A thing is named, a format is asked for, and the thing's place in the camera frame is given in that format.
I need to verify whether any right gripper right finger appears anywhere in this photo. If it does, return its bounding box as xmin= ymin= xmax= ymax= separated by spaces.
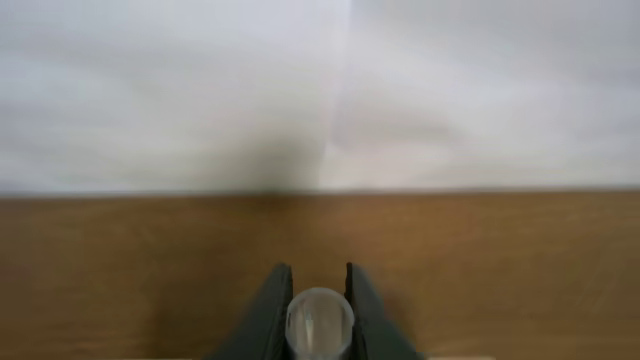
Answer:
xmin=344 ymin=261 xmax=426 ymax=360

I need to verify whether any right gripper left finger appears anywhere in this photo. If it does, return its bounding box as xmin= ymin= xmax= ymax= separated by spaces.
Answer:
xmin=201 ymin=262 xmax=295 ymax=360

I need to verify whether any clear test tube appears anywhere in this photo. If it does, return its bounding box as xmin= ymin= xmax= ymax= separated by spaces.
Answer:
xmin=284 ymin=286 xmax=357 ymax=360

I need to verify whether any white test tube rack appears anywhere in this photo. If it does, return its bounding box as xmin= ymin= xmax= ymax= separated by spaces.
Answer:
xmin=107 ymin=355 xmax=496 ymax=360

